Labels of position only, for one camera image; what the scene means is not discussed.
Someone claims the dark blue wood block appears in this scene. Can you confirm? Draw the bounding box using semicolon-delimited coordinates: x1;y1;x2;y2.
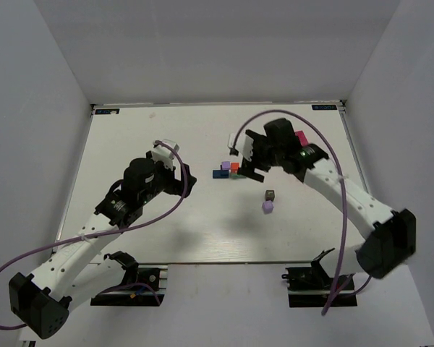
212;170;229;179

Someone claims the grey wood block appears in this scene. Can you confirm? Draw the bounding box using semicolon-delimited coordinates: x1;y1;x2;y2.
264;189;276;202

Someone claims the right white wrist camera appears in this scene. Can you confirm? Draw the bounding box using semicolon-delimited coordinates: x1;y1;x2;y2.
228;133;254;161

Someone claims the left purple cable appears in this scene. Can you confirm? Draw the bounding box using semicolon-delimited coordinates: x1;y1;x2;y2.
0;140;190;330

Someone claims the purple wood block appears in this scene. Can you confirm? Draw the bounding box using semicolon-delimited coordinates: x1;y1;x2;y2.
221;161;231;171

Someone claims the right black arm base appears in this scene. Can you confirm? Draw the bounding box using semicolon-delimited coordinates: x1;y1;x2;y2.
281;249;357;308

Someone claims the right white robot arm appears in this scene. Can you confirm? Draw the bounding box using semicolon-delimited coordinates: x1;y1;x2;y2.
229;118;416;279

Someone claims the purple cable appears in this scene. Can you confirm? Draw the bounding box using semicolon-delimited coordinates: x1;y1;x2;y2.
232;109;373;317
0;140;190;330

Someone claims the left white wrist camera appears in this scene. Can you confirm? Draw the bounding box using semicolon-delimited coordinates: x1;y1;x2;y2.
151;139;179;171

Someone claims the green wood block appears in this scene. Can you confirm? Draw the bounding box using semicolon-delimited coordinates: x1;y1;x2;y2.
230;172;245;179

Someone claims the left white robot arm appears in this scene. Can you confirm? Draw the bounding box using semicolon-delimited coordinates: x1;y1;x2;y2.
9;152;197;339

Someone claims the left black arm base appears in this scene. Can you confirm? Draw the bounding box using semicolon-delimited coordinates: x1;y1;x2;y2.
90;265;168;307

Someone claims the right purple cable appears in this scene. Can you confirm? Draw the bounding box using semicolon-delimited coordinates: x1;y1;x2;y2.
232;109;373;317

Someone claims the blue table label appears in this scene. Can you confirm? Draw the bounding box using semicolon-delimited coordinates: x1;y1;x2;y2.
312;104;337;111
95;108;120;115

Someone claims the red wood block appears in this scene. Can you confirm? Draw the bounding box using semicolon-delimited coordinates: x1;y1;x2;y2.
230;162;239;174

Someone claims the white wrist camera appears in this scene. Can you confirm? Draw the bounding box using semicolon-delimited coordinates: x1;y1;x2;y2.
228;133;254;161
151;139;179;171

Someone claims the pink plastic box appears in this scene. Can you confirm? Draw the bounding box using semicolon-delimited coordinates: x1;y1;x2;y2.
295;131;309;147

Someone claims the right blue table label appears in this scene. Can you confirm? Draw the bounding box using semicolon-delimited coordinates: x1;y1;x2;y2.
312;104;337;111

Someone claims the lilac wood block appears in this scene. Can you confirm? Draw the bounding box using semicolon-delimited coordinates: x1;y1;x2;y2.
262;200;274;214

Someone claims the left blue table label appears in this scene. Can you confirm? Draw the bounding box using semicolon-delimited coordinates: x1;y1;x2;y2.
95;108;120;115

